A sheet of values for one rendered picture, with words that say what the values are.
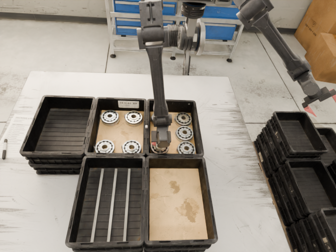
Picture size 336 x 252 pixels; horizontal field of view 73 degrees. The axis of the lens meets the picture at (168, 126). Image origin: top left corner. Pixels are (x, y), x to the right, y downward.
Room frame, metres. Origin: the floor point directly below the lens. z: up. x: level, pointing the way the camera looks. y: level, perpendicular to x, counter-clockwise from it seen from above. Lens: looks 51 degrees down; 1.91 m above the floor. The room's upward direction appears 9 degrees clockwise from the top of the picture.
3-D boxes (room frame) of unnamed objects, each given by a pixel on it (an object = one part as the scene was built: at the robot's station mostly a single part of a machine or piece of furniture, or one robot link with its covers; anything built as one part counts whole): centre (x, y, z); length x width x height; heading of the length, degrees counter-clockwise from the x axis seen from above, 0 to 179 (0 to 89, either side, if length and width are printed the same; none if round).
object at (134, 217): (0.36, 0.20, 0.87); 0.40 x 0.30 x 0.11; 9
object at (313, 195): (0.82, -1.11, 0.31); 0.40 x 0.30 x 0.34; 11
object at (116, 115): (0.85, 0.35, 0.86); 0.10 x 0.10 x 0.01
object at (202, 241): (0.40, -0.09, 0.92); 0.40 x 0.30 x 0.02; 9
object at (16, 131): (0.73, 0.88, 0.70); 0.33 x 0.23 x 0.01; 11
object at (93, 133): (0.75, 0.27, 0.87); 0.40 x 0.30 x 0.11; 9
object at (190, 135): (0.81, -0.10, 0.86); 0.10 x 0.10 x 0.01
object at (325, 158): (1.29, -1.43, 0.26); 0.40 x 0.30 x 0.23; 11
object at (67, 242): (0.36, 0.20, 0.92); 0.40 x 0.30 x 0.02; 9
